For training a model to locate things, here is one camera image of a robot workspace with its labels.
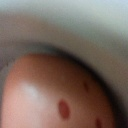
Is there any cream pot with pink food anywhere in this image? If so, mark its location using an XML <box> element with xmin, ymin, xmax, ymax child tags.
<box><xmin>0</xmin><ymin>0</ymin><xmax>128</xmax><ymax>128</ymax></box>

